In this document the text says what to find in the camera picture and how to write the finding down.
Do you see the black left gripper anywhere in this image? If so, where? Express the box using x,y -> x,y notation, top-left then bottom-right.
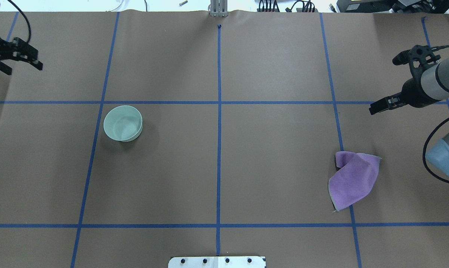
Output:
0,37 -> 43,75

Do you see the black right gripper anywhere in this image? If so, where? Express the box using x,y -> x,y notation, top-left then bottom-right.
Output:
369,78 -> 433,115

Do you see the mint green bowl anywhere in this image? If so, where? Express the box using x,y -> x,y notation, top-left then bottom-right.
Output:
103,105 -> 143,142

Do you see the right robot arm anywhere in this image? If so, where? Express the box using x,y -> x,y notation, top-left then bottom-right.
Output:
369,45 -> 449,184

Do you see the purple cloth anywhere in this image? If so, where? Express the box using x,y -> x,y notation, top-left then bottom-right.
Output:
327,151 -> 381,211

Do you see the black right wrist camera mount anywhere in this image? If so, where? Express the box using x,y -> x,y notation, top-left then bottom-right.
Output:
392,45 -> 441,81

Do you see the aluminium frame post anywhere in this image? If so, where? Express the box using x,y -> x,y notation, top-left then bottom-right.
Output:
208,0 -> 229,17

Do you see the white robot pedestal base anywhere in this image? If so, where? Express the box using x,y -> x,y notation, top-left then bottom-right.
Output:
168,256 -> 267,268

